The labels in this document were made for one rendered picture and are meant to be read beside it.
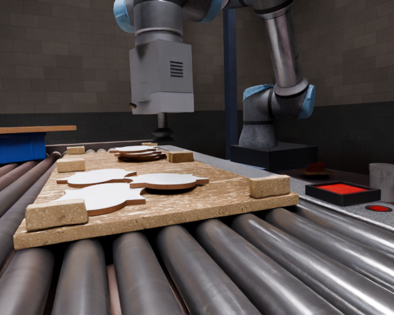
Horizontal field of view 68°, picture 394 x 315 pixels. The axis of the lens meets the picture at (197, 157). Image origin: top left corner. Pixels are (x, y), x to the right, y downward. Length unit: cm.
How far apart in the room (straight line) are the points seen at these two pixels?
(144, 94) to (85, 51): 527
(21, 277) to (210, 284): 16
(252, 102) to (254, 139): 14
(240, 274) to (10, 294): 18
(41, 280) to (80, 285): 5
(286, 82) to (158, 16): 65
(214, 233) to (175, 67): 25
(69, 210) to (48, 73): 529
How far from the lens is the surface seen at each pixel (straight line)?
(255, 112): 113
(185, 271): 27
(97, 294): 25
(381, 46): 590
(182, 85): 46
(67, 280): 28
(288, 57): 101
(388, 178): 415
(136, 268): 27
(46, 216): 34
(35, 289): 29
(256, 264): 27
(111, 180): 55
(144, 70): 48
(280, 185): 42
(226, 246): 31
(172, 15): 48
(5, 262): 39
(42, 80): 558
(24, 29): 574
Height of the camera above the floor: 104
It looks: 7 degrees down
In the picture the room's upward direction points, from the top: 2 degrees counter-clockwise
